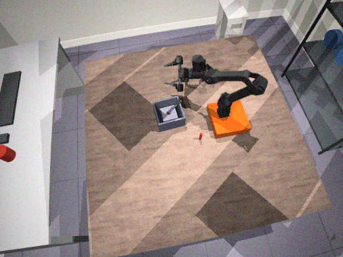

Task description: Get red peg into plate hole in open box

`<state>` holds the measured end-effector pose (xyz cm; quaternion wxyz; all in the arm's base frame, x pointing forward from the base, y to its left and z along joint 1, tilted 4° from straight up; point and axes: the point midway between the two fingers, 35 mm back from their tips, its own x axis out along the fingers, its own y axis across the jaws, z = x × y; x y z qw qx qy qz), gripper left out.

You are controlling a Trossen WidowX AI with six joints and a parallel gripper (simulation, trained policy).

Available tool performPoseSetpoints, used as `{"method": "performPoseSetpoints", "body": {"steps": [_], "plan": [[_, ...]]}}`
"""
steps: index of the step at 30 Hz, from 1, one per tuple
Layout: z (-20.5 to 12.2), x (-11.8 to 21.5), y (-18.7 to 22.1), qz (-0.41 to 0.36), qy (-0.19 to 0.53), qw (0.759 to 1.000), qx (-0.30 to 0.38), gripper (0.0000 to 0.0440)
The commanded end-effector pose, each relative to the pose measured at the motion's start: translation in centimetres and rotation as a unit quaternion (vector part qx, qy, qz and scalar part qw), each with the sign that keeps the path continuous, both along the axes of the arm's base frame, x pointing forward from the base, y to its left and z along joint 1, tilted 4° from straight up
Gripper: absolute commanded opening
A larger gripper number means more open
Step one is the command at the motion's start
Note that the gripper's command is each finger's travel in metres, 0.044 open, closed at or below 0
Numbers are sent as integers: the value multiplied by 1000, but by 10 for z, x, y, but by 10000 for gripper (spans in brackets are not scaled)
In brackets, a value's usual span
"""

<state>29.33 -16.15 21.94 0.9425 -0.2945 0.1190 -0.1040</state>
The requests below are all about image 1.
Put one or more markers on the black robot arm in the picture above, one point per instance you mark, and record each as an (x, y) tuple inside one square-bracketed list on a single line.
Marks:
[(256, 87)]

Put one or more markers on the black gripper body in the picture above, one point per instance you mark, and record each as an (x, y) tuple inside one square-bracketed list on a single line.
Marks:
[(180, 86)]

